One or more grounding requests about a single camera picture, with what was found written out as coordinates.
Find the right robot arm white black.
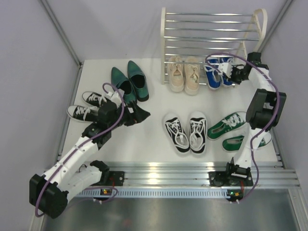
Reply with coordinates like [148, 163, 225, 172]
[219, 52, 286, 186]

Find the black white sneaker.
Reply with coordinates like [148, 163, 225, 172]
[189, 111, 208, 155]
[163, 113, 190, 156]

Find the dark green leather shoe left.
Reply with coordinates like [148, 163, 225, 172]
[111, 67, 137, 104]

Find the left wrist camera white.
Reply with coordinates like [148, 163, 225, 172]
[105, 90, 124, 106]

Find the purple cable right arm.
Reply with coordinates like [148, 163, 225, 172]
[205, 51, 281, 203]

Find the blue sneaker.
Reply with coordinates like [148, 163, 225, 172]
[220, 57, 234, 87]
[204, 57, 221, 90]

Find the dark green leather shoe right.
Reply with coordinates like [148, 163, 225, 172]
[127, 60, 149, 102]

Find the green sneaker lower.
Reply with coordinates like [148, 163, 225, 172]
[222, 133, 272, 152]

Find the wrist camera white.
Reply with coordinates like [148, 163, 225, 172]
[105, 90, 124, 106]
[218, 62, 233, 78]

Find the cream metal shoe shelf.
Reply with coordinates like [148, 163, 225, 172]
[160, 7, 268, 84]

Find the beige lace sneaker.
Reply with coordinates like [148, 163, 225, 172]
[167, 56, 184, 92]
[184, 56, 200, 95]

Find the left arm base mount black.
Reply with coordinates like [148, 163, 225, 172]
[93, 171, 125, 187]

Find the dark green leather shoe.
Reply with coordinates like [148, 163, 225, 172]
[127, 60, 149, 102]
[111, 67, 137, 104]

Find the aluminium rail base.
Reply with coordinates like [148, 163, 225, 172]
[106, 161, 300, 189]

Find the black low sneaker lower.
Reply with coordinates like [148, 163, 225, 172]
[67, 105, 99, 122]

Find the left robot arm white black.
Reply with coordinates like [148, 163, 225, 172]
[29, 101, 151, 218]

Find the green sneaker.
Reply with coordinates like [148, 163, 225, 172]
[222, 133, 272, 152]
[207, 111, 246, 140]

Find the perforated cable duct grey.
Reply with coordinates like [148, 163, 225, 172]
[77, 188, 242, 199]

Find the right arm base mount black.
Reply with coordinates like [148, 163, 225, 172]
[209, 171, 254, 187]

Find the black low sneaker upper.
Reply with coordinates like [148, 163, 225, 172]
[82, 91, 107, 107]

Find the green sneaker upper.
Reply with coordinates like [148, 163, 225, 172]
[207, 111, 246, 140]

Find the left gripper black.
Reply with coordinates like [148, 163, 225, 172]
[108, 100, 150, 131]

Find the black low sneaker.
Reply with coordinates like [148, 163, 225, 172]
[82, 91, 107, 107]
[67, 105, 99, 122]

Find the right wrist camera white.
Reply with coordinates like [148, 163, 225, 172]
[218, 62, 233, 78]

